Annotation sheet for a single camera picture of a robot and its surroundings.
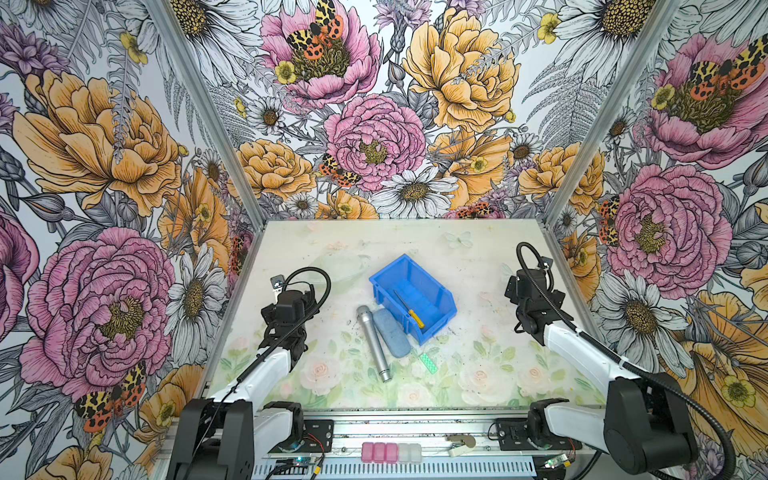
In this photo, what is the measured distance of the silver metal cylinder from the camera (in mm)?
845

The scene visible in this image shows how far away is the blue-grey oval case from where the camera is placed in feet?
2.91

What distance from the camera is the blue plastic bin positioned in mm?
896

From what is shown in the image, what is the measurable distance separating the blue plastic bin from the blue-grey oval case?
2 centimetres

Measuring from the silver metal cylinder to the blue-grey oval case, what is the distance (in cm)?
2

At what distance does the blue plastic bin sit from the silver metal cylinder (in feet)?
0.19
